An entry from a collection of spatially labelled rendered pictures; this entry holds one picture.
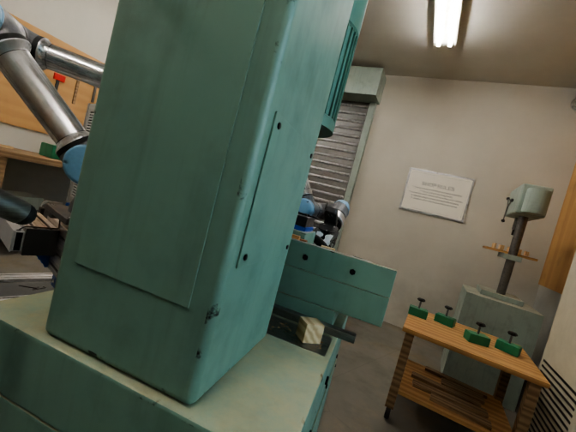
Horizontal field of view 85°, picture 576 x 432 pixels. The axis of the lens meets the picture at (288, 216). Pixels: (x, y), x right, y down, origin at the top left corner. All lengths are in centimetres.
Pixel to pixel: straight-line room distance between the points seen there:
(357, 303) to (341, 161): 327
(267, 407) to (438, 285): 337
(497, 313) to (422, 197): 143
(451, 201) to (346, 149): 127
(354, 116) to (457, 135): 112
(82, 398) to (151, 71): 37
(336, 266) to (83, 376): 44
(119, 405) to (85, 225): 20
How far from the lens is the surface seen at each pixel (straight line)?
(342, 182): 379
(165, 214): 36
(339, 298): 66
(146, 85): 40
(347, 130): 394
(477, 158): 379
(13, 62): 114
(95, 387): 45
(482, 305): 280
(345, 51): 75
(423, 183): 370
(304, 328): 58
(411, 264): 369
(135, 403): 42
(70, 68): 125
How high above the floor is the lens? 104
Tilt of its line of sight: 3 degrees down
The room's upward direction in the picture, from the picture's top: 15 degrees clockwise
